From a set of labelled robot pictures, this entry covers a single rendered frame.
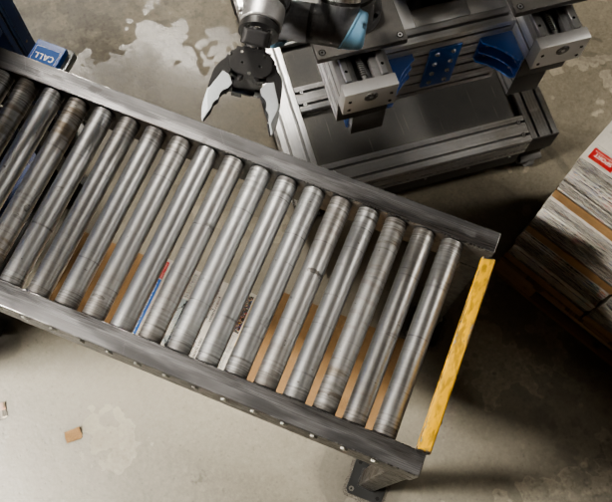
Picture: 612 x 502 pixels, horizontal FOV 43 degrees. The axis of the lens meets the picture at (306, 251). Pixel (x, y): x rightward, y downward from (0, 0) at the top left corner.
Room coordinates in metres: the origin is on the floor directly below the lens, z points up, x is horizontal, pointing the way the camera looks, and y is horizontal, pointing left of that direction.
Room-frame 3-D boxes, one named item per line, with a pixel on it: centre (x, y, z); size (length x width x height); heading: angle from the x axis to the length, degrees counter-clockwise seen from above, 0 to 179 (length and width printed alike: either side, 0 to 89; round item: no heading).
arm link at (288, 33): (0.91, 0.08, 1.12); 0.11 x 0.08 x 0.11; 84
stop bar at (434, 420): (0.35, -0.32, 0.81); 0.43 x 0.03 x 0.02; 162
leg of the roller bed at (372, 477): (0.13, -0.23, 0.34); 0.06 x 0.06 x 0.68; 72
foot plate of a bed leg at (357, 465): (0.13, -0.23, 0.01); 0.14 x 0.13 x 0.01; 162
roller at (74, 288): (0.61, 0.43, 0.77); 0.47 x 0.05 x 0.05; 162
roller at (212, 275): (0.53, 0.18, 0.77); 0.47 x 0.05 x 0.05; 162
